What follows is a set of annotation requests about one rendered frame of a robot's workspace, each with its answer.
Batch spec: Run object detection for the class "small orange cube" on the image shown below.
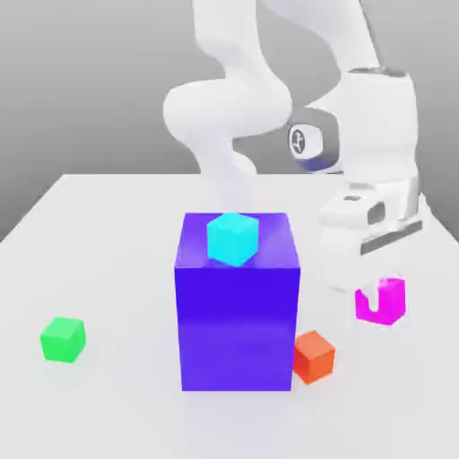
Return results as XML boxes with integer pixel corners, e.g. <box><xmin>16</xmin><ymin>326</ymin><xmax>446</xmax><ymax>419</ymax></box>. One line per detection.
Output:
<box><xmin>292</xmin><ymin>330</ymin><xmax>337</xmax><ymax>385</ymax></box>

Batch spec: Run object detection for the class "large blue box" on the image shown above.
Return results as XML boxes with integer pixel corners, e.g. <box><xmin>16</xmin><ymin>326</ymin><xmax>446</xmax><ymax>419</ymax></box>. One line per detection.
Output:
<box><xmin>174</xmin><ymin>212</ymin><xmax>301</xmax><ymax>393</ymax></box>

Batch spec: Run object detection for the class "small cyan cube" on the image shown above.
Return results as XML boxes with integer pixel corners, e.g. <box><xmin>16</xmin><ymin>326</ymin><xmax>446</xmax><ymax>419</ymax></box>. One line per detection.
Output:
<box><xmin>206</xmin><ymin>212</ymin><xmax>260</xmax><ymax>268</ymax></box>

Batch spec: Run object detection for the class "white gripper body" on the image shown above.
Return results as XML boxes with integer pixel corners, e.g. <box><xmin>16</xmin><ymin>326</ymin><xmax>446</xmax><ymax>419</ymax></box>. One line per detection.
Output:
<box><xmin>317</xmin><ymin>213</ymin><xmax>425</xmax><ymax>292</ymax></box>

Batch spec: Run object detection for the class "small magenta cube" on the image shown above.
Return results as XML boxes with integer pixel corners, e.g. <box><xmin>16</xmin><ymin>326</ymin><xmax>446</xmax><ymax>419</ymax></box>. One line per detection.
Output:
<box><xmin>354</xmin><ymin>277</ymin><xmax>407</xmax><ymax>326</ymax></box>

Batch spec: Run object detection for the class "small green cube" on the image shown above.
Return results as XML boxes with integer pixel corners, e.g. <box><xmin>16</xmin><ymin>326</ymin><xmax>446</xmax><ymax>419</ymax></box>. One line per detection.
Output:
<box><xmin>39</xmin><ymin>316</ymin><xmax>87</xmax><ymax>364</ymax></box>

